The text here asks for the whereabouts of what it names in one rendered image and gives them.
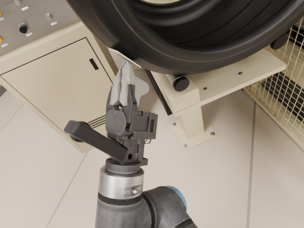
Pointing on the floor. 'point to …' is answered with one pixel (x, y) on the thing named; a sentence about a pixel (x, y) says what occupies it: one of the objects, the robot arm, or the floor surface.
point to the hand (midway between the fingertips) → (123, 66)
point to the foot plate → (201, 138)
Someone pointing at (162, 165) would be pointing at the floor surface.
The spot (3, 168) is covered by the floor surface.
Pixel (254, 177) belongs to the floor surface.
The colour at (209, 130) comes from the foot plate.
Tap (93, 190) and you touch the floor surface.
